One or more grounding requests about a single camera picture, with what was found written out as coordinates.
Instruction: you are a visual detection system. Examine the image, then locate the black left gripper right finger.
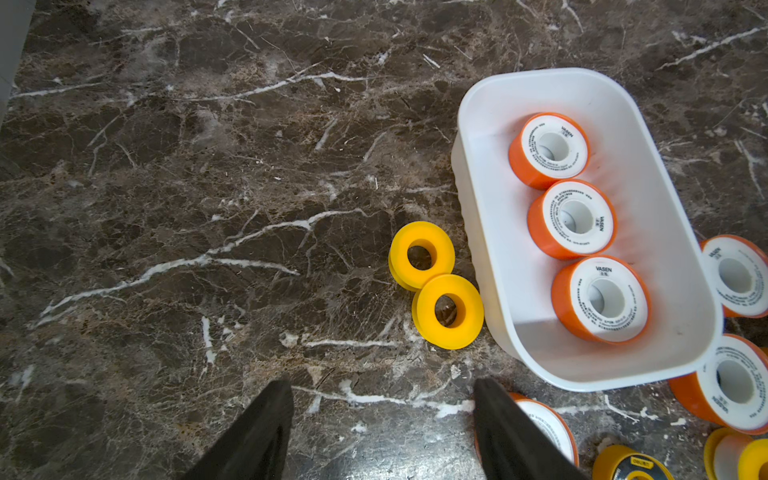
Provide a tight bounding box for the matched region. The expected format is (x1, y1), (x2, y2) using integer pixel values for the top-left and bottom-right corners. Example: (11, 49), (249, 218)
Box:
(472, 376), (592, 480)

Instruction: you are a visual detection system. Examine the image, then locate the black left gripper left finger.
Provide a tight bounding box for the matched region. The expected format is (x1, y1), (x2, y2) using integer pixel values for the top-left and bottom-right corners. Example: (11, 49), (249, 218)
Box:
(183, 380), (294, 480)

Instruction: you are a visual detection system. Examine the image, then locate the yellow black tape spool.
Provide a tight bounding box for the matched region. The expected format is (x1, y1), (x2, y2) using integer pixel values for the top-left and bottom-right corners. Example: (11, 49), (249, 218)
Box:
(592, 445), (674, 480)

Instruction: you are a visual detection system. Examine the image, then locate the orange white tape roll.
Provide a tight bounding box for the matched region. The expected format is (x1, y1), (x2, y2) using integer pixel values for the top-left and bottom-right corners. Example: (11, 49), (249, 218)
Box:
(508, 112), (591, 190)
(473, 391), (581, 469)
(551, 255), (651, 345)
(701, 235), (767, 318)
(527, 179), (618, 260)
(668, 334), (767, 435)

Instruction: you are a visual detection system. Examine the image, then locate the white plastic storage box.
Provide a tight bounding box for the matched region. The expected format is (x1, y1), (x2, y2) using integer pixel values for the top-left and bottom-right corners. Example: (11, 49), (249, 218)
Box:
(451, 68), (724, 392)

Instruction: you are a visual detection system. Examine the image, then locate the yellow tape roll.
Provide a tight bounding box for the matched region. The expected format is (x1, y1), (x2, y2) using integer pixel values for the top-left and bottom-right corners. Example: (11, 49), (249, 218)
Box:
(703, 428), (768, 480)
(412, 274), (485, 350)
(388, 221), (456, 291)

